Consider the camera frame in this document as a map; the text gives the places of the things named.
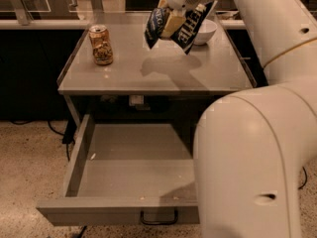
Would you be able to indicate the black drawer handle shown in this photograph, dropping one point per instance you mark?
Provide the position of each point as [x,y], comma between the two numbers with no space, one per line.
[160,216]

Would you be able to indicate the grey open drawer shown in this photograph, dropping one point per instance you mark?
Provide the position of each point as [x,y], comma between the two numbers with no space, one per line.
[116,170]

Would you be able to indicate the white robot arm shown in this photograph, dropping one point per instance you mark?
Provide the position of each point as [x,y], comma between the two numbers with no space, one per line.
[250,146]

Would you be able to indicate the grey cabinet counter unit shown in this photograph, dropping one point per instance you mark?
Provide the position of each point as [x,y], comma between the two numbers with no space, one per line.
[212,69]

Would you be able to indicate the blue Kettle chip bag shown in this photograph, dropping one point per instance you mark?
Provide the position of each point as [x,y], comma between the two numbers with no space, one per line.
[185,35]

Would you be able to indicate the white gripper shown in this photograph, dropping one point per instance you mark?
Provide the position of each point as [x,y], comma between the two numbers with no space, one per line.
[174,23]

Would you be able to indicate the white ceramic bowl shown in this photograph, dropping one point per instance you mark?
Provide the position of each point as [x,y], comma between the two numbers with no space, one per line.
[207,30]

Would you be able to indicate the gold soda can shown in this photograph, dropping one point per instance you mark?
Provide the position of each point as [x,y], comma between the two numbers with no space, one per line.
[100,42]

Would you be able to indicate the white horizontal rail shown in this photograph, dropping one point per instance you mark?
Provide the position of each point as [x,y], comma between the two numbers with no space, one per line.
[84,24]

